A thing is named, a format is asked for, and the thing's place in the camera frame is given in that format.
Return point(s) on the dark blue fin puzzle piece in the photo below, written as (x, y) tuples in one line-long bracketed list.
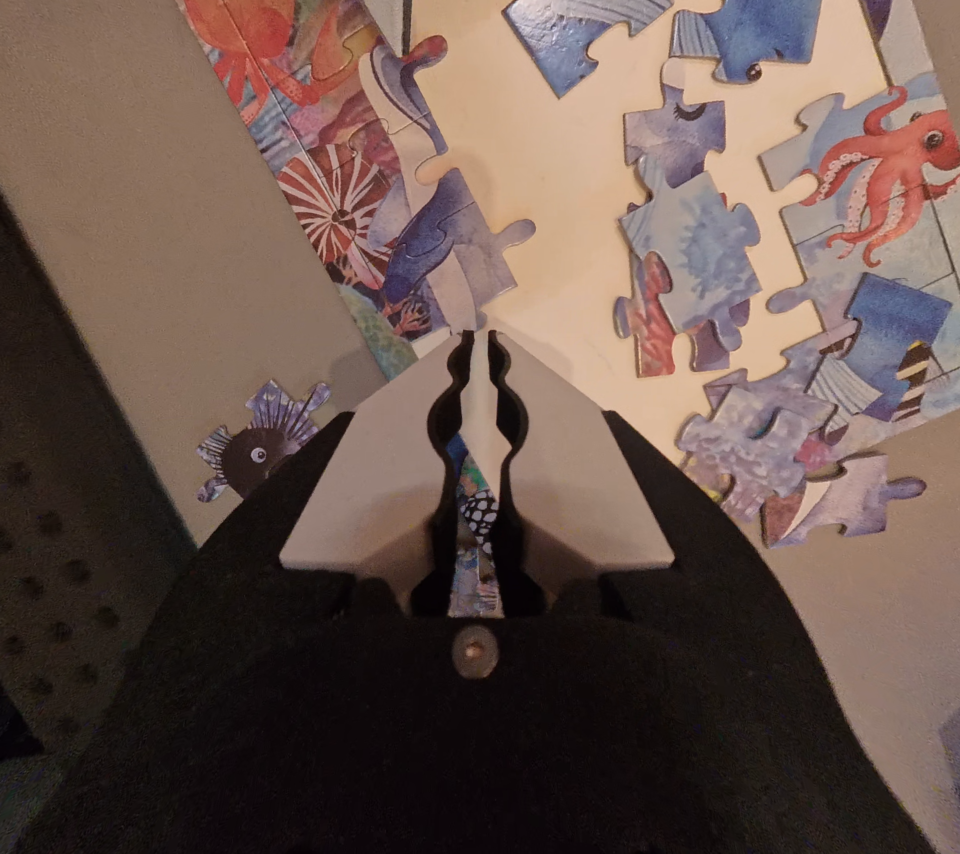
[(435, 231)]

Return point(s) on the grey perforated panel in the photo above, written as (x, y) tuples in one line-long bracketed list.
[(60, 569)]

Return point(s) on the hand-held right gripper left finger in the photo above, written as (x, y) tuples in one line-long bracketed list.
[(360, 494)]

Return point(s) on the red tipped tail puzzle piece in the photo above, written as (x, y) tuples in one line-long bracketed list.
[(397, 81)]

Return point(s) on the purple eyelash puzzle piece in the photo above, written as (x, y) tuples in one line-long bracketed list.
[(675, 134)]

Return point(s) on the light blue anemone puzzle piece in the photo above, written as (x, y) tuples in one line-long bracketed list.
[(697, 246)]

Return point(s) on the red coral purple puzzle piece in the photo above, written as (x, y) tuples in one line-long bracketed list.
[(660, 329)]

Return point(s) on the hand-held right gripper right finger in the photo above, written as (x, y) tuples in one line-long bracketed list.
[(592, 494)]

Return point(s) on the black sea urchin puzzle piece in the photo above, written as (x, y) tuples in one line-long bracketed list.
[(255, 449)]

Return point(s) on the blue striped whale puzzle piece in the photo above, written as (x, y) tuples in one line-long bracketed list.
[(600, 6)]

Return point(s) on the mottled lavender yellow fish piece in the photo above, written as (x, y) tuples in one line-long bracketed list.
[(757, 434)]

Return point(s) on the sea print puzzle board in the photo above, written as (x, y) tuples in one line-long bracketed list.
[(555, 156)]

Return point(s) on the purple white sail puzzle piece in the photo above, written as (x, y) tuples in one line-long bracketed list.
[(840, 501)]

